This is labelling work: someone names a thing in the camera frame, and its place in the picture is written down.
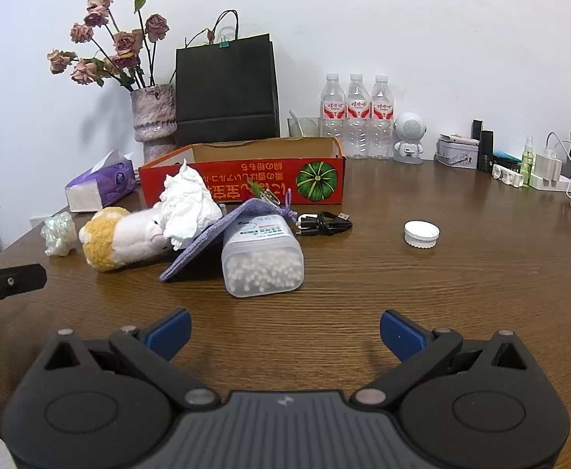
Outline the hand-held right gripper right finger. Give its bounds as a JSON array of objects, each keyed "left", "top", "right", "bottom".
[{"left": 350, "top": 310, "right": 540, "bottom": 408}]

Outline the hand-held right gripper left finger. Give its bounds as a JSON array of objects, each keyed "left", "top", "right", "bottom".
[{"left": 36, "top": 309, "right": 221, "bottom": 410}]

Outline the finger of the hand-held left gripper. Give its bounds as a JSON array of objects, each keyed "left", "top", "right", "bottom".
[{"left": 0, "top": 264, "right": 47, "bottom": 308}]

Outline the purple knitted pouch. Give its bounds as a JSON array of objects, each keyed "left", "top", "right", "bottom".
[{"left": 159, "top": 192, "right": 298, "bottom": 283}]

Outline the yellow and white plush toy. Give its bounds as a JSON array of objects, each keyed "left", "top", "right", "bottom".
[{"left": 79, "top": 206, "right": 179, "bottom": 273}]

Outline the white tissue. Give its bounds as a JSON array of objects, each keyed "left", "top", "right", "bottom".
[{"left": 159, "top": 160, "right": 224, "bottom": 251}]

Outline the black usb cable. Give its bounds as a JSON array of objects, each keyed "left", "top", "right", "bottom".
[{"left": 295, "top": 211, "right": 353, "bottom": 238}]

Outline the orange cardboard box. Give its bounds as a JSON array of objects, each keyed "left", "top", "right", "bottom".
[{"left": 138, "top": 137, "right": 347, "bottom": 208}]

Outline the crumpled iridescent wrapper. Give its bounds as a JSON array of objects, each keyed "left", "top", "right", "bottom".
[{"left": 41, "top": 211, "right": 79, "bottom": 257}]

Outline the white bottle cap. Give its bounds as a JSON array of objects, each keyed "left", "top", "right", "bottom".
[{"left": 403, "top": 220, "right": 441, "bottom": 250}]

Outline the clear cotton swab box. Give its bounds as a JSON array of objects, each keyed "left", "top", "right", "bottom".
[{"left": 221, "top": 215, "right": 306, "bottom": 299}]

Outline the purple tissue pack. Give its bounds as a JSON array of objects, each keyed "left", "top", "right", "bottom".
[{"left": 65, "top": 150, "right": 137, "bottom": 213}]

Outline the printed tin box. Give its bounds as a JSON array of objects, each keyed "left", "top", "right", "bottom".
[{"left": 434, "top": 133, "right": 479, "bottom": 169}]

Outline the white small case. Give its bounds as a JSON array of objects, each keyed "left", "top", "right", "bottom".
[{"left": 491, "top": 163, "right": 525, "bottom": 187}]

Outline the tall black box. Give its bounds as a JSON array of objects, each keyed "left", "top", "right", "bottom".
[{"left": 478, "top": 130, "right": 495, "bottom": 174}]

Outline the dark teal box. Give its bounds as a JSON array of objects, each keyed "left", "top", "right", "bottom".
[{"left": 493, "top": 150, "right": 521, "bottom": 174}]

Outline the white robot figure speaker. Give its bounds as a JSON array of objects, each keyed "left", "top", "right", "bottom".
[{"left": 393, "top": 111, "right": 429, "bottom": 164}]

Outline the green spray bottle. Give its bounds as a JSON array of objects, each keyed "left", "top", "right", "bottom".
[{"left": 520, "top": 136, "right": 535, "bottom": 179}]

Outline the white charger base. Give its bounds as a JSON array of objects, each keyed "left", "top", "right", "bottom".
[{"left": 530, "top": 173, "right": 571, "bottom": 191}]

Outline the purple mottled vase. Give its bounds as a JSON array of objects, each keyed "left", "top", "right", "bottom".
[{"left": 130, "top": 84, "right": 178, "bottom": 163}]

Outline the clear water bottle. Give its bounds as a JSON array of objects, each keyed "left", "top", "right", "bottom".
[
  {"left": 369, "top": 75, "right": 396, "bottom": 159},
  {"left": 320, "top": 73, "right": 348, "bottom": 140},
  {"left": 345, "top": 73, "right": 371, "bottom": 159}
]

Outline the white charger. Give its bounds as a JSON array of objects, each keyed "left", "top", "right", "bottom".
[{"left": 534, "top": 152, "right": 564, "bottom": 179}]

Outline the glass cup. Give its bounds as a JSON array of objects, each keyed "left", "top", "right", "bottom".
[{"left": 287, "top": 116, "right": 321, "bottom": 138}]

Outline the black paper bag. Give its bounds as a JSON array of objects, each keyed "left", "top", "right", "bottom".
[{"left": 175, "top": 10, "right": 281, "bottom": 148}]

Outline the dried pink flower bouquet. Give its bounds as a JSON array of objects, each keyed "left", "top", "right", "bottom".
[{"left": 47, "top": 0, "right": 170, "bottom": 93}]

